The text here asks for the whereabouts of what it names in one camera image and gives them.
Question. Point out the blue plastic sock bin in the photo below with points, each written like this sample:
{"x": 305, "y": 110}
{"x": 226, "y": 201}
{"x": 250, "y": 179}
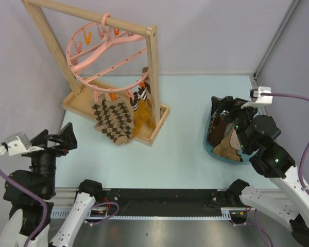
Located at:
{"x": 208, "y": 146}

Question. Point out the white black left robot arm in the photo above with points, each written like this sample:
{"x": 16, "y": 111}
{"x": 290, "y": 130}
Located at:
{"x": 30, "y": 191}

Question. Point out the orange clothes clip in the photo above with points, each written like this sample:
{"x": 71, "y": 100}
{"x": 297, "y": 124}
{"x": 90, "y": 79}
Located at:
{"x": 113, "y": 96}

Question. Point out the mustard striped cuff sock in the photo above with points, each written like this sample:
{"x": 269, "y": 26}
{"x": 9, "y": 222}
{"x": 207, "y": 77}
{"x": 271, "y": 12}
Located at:
{"x": 144, "y": 107}

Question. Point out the mustard yellow sock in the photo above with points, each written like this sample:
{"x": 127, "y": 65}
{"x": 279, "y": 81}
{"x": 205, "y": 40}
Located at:
{"x": 138, "y": 123}

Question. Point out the cream brown striped sock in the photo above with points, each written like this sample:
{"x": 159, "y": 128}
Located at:
{"x": 145, "y": 71}

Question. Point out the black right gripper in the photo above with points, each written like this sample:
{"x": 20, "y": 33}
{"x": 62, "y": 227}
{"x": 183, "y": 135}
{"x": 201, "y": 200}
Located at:
{"x": 226, "y": 103}

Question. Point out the wooden hanger rack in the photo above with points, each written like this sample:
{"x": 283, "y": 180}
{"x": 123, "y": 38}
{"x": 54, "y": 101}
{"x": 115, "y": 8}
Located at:
{"x": 78, "y": 100}

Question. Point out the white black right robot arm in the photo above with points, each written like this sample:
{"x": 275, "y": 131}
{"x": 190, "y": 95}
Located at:
{"x": 236, "y": 129}

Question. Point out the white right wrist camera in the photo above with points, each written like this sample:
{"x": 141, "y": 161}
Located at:
{"x": 260, "y": 97}

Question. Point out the pink clothes clip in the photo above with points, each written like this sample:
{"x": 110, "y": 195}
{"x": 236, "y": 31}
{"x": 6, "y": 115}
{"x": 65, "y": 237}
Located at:
{"x": 95, "y": 95}

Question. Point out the pink round clip hanger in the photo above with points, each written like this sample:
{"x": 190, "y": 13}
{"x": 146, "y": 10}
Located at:
{"x": 105, "y": 56}

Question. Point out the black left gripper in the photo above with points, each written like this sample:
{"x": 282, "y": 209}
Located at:
{"x": 66, "y": 137}

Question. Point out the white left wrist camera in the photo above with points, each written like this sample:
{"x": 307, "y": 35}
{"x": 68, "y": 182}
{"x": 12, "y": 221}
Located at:
{"x": 18, "y": 144}

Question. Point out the brown beige argyle sock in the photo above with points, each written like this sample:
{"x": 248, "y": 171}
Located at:
{"x": 121, "y": 113}

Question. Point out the pile of socks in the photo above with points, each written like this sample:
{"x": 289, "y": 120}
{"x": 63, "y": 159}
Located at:
{"x": 219, "y": 137}

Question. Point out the aluminium frame profile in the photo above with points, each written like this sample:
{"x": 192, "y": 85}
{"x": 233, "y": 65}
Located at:
{"x": 287, "y": 71}

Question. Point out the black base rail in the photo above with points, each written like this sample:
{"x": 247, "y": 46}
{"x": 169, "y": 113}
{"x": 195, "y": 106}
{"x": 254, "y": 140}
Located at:
{"x": 166, "y": 202}

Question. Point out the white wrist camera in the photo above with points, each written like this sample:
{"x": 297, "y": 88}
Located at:
{"x": 18, "y": 144}
{"x": 260, "y": 97}

